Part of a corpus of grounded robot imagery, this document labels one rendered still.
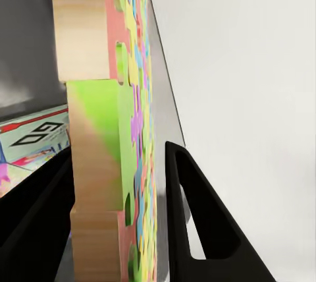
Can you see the jigsaw puzzle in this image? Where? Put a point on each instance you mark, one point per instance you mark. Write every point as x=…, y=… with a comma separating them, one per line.
x=103, y=58

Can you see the board game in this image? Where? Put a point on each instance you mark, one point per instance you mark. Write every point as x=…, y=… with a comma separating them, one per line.
x=28, y=142

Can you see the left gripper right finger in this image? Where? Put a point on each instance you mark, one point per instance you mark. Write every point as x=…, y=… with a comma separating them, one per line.
x=230, y=257

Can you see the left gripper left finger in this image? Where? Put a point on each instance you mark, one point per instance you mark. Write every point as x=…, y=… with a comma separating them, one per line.
x=35, y=222

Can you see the toy box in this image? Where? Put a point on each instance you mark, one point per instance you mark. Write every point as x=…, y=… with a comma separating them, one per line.
x=29, y=83

